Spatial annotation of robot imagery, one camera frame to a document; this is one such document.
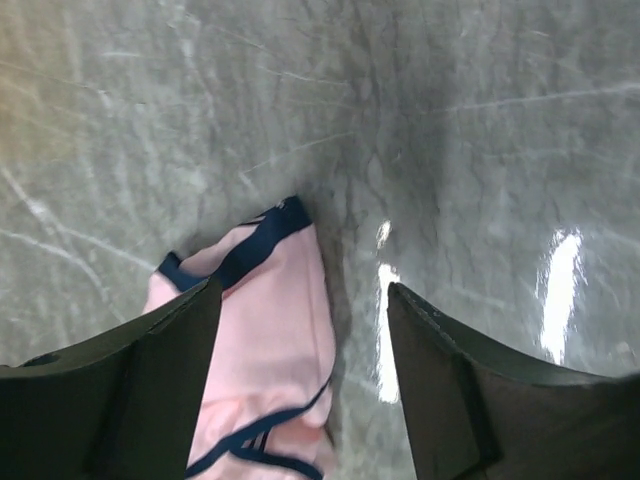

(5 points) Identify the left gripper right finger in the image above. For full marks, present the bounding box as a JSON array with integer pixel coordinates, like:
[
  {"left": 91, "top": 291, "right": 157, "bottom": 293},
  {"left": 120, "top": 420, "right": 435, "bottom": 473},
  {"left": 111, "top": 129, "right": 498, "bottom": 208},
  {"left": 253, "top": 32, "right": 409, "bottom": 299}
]
[{"left": 388, "top": 283, "right": 639, "bottom": 479}]

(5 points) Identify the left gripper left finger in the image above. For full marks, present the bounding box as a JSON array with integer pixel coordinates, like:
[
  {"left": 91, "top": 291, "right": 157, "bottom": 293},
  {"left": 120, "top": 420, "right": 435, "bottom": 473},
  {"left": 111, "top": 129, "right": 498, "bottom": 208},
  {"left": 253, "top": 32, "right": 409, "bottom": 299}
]
[{"left": 1, "top": 280, "right": 221, "bottom": 479}]

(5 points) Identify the pink underwear navy trim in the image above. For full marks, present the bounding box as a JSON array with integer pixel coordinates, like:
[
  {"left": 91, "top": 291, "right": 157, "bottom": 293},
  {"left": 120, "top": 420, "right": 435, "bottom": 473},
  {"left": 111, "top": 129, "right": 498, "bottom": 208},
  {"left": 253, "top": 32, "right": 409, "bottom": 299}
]
[{"left": 146, "top": 196, "right": 336, "bottom": 479}]

